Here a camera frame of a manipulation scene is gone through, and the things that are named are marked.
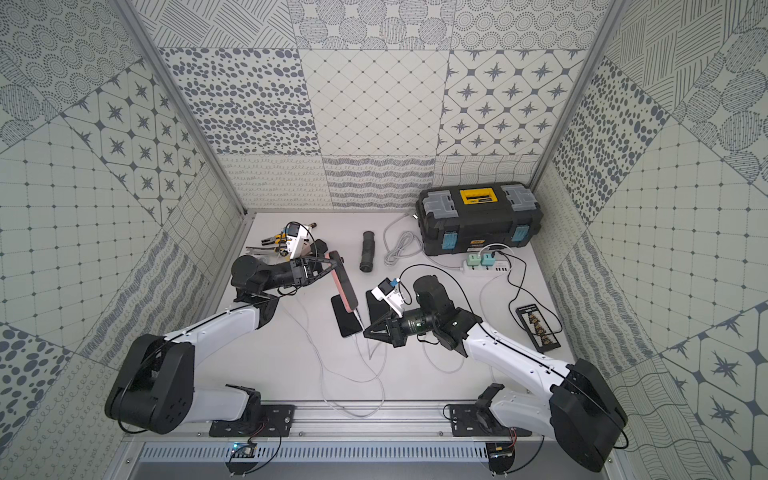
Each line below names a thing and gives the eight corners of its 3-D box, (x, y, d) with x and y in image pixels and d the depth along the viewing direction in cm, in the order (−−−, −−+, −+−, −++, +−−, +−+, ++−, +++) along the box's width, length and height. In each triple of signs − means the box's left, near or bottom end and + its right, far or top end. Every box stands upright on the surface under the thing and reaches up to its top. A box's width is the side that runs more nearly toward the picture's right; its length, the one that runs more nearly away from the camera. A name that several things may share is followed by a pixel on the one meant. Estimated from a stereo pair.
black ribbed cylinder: (360, 272, 105) (359, 267, 102) (363, 235, 116) (362, 230, 113) (373, 272, 105) (372, 267, 102) (375, 235, 116) (375, 230, 113)
